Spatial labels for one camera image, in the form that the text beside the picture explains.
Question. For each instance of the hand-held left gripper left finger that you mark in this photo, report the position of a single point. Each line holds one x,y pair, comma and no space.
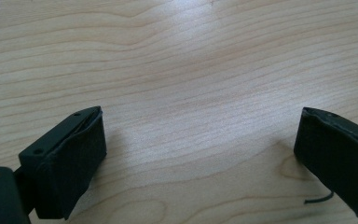
65,161

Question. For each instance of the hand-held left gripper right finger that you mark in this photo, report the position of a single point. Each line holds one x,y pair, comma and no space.
338,155

